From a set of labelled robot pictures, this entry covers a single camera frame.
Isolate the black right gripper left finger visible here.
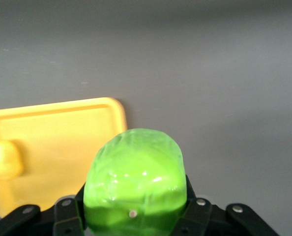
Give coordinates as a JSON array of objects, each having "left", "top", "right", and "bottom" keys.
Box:
[{"left": 0, "top": 183, "right": 92, "bottom": 236}]

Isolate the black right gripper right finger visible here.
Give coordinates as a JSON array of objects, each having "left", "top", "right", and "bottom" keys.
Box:
[{"left": 170, "top": 174, "right": 281, "bottom": 236}]

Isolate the yellow potato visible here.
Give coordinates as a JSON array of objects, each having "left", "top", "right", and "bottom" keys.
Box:
[{"left": 0, "top": 140, "right": 24, "bottom": 181}]

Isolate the green apple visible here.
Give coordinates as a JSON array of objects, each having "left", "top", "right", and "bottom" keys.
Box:
[{"left": 83, "top": 127, "right": 188, "bottom": 236}]

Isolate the yellow plastic tray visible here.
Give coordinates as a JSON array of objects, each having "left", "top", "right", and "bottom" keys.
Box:
[{"left": 0, "top": 97, "right": 128, "bottom": 218}]

